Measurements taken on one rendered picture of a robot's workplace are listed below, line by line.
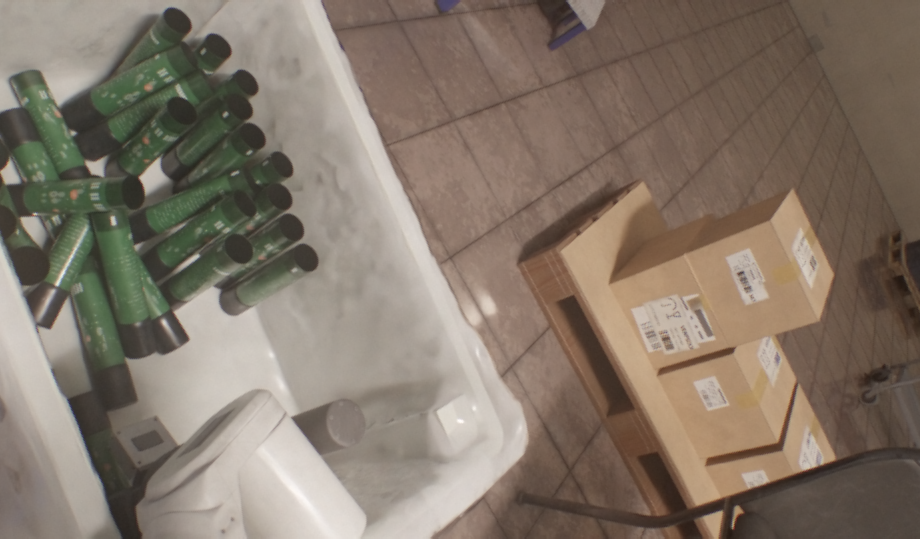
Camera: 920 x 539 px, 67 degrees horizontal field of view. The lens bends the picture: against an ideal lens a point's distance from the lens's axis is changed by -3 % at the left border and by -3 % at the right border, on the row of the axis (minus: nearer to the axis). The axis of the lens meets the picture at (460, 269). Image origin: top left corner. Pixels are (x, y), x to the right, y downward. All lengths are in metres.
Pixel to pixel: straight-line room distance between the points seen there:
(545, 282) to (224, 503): 1.71
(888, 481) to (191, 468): 1.26
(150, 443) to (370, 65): 1.49
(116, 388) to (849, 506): 1.25
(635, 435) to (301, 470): 1.77
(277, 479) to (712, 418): 1.90
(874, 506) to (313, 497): 1.20
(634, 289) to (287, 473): 1.76
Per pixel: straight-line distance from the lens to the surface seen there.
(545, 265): 2.05
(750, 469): 2.36
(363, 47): 2.02
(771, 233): 2.03
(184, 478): 0.44
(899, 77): 9.91
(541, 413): 1.97
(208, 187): 0.76
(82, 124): 0.84
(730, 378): 2.20
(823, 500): 1.50
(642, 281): 2.14
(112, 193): 0.68
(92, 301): 0.75
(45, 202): 0.73
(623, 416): 2.18
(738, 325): 2.13
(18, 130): 0.80
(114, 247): 0.72
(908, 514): 1.56
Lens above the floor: 1.14
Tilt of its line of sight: 37 degrees down
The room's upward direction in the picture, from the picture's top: 64 degrees clockwise
